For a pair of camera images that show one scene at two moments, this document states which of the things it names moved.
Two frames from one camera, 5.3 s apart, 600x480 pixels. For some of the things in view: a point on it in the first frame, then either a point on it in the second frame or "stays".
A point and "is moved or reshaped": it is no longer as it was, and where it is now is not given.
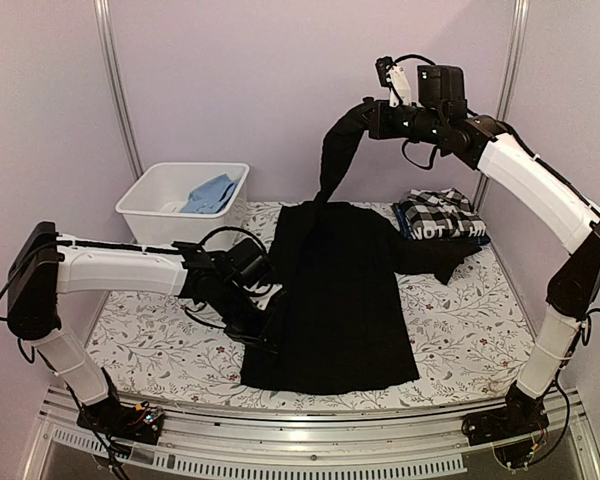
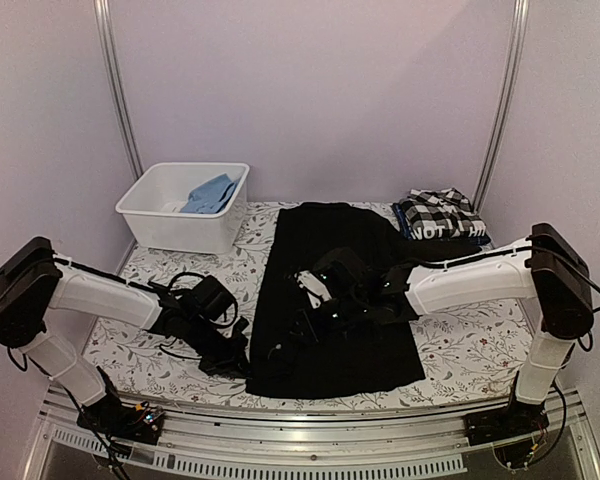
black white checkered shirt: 441,213 stays
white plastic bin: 183,202 stays
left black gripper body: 243,324 -> 217,357
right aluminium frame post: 511,73 stays
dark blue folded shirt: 480,239 stays
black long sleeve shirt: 336,274 is moved or reshaped
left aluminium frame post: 104,28 stays
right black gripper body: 386,128 -> 320,331
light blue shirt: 211,196 stays
